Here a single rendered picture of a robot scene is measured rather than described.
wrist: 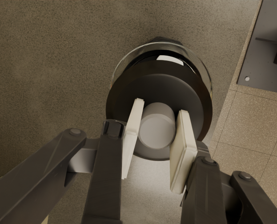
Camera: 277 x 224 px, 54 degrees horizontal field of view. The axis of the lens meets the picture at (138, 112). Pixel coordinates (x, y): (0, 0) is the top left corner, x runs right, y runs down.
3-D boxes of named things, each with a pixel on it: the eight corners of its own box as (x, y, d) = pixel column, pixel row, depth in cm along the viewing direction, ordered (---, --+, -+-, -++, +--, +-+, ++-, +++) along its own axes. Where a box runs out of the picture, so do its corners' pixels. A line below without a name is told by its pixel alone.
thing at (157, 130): (102, 136, 27) (83, 170, 21) (122, 44, 24) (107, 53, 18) (190, 160, 27) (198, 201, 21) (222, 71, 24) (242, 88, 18)
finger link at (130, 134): (125, 181, 15) (112, 178, 15) (135, 133, 22) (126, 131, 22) (138, 134, 14) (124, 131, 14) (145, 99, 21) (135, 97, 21)
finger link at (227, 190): (196, 178, 13) (256, 194, 13) (189, 137, 18) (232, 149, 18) (187, 203, 14) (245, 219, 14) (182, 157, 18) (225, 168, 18)
